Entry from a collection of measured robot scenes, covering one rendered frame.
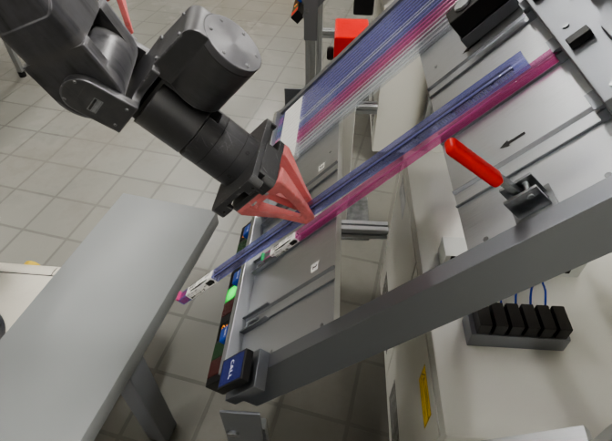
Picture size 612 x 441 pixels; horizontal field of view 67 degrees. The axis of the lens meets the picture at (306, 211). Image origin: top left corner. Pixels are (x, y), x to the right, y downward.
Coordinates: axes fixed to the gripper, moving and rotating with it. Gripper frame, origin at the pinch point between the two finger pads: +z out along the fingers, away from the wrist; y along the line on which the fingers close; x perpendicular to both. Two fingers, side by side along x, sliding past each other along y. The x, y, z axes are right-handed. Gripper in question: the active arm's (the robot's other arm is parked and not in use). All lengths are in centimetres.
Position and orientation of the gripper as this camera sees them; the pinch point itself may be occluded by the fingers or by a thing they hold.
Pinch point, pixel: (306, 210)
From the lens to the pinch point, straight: 50.3
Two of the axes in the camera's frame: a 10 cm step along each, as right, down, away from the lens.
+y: 0.9, -6.8, 7.2
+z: 7.3, 5.4, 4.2
